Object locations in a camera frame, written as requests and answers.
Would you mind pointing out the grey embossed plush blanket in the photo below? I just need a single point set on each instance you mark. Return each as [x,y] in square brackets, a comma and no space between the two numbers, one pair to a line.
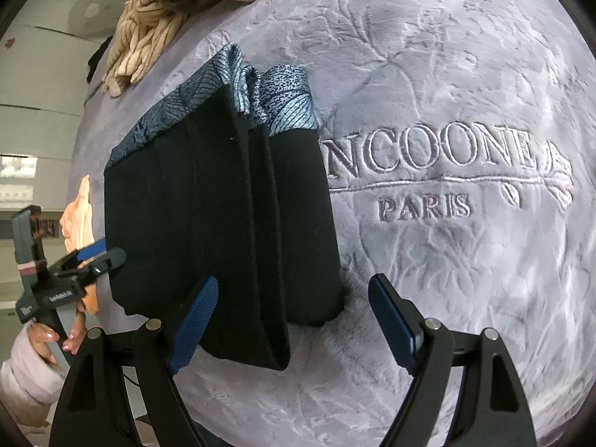
[442,195]

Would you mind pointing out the beige striped cloth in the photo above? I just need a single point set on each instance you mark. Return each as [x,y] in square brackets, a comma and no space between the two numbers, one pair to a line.
[144,42]

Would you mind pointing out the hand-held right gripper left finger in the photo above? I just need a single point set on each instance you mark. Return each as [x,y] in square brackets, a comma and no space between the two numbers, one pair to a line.
[193,321]

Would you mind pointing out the orange cloth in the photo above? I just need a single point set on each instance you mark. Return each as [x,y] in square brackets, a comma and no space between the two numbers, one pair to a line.
[81,223]

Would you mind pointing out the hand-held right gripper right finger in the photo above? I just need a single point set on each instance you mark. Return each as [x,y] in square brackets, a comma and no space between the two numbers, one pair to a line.
[391,321]

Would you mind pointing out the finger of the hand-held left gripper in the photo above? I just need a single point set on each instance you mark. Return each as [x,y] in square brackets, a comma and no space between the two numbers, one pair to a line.
[93,249]
[109,263]

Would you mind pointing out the black pants with patterned waistband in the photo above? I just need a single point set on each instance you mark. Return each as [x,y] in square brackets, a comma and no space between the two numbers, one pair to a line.
[209,223]

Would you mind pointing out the person's left hand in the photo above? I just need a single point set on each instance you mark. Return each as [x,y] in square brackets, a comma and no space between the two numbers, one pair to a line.
[46,335]

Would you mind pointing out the person's left forearm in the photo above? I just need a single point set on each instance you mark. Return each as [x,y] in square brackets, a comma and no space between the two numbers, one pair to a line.
[25,377]

